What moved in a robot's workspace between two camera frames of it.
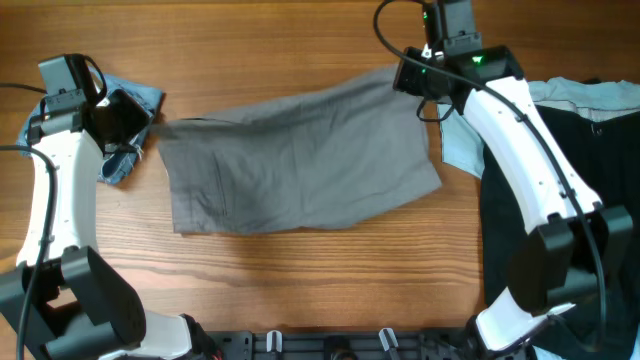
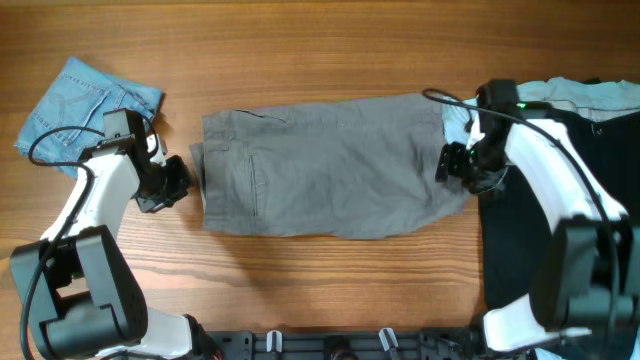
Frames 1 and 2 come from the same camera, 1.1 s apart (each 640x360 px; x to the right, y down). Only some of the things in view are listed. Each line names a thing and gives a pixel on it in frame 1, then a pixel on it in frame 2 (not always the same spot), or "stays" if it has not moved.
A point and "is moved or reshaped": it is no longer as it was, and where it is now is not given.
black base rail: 344,345 stays
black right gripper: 405,81 to 450,165
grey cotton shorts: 342,155 is moved or reshaped
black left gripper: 137,117 to 183,183
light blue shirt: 600,101 stays
